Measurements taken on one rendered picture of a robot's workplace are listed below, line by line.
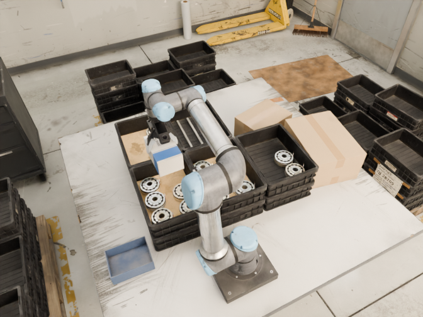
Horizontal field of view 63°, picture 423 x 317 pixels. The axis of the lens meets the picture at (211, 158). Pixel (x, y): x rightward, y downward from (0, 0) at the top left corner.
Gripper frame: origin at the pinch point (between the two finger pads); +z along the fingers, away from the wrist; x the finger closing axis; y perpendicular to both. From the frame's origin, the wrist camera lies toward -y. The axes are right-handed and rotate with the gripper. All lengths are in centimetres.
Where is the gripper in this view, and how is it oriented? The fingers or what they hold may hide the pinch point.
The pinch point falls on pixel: (163, 150)
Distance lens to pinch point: 162.1
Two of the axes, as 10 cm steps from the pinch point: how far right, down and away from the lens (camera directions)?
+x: -9.0, 3.3, -2.9
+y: -4.4, -6.3, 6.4
